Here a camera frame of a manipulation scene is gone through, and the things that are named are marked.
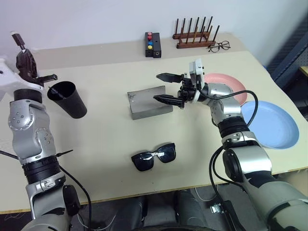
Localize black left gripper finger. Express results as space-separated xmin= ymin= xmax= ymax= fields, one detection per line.
xmin=15 ymin=49 xmax=26 ymax=78
xmin=23 ymin=50 xmax=39 ymax=80

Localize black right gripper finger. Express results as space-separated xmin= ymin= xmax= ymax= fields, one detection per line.
xmin=155 ymin=72 xmax=186 ymax=84
xmin=153 ymin=94 xmax=186 ymax=109

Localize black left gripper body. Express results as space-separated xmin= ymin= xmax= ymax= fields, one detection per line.
xmin=28 ymin=74 xmax=58 ymax=90

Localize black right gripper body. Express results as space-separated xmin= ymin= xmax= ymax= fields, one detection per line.
xmin=177 ymin=72 xmax=201 ymax=104

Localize black marker with white end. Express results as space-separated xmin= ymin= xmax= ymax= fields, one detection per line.
xmin=10 ymin=30 xmax=26 ymax=52

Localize grey glasses case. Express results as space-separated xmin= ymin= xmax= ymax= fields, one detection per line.
xmin=127 ymin=84 xmax=174 ymax=120

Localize black sunglasses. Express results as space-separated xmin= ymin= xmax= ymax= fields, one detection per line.
xmin=131 ymin=142 xmax=177 ymax=172

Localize black plastic cup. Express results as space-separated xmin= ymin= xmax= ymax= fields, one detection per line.
xmin=47 ymin=81 xmax=88 ymax=119

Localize pink plate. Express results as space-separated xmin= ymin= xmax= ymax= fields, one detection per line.
xmin=203 ymin=73 xmax=248 ymax=105

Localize brown wooden plate rack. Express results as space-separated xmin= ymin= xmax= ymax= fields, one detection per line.
xmin=172 ymin=16 xmax=221 ymax=50

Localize black-framed eyeglasses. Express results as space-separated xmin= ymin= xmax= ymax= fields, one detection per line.
xmin=207 ymin=40 xmax=231 ymax=53

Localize blue plate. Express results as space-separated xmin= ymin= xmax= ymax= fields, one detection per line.
xmin=239 ymin=100 xmax=300 ymax=150

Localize dark grey rounded shape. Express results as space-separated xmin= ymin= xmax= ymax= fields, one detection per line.
xmin=105 ymin=196 xmax=149 ymax=231

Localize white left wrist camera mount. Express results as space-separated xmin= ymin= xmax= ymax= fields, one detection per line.
xmin=0 ymin=56 xmax=45 ymax=101

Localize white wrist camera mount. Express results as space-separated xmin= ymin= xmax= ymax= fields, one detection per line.
xmin=189 ymin=57 xmax=207 ymax=103
xmin=0 ymin=56 xmax=45 ymax=101

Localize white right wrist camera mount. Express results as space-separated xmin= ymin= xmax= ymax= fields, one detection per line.
xmin=189 ymin=57 xmax=207 ymax=103

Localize black cable tie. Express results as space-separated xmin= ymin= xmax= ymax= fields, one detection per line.
xmin=56 ymin=149 xmax=74 ymax=157

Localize white cable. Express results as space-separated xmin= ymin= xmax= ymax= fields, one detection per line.
xmin=194 ymin=186 xmax=217 ymax=202

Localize black floor rail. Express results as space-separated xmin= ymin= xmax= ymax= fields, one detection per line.
xmin=225 ymin=199 xmax=245 ymax=231

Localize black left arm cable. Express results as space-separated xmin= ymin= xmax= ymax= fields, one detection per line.
xmin=0 ymin=150 xmax=92 ymax=229

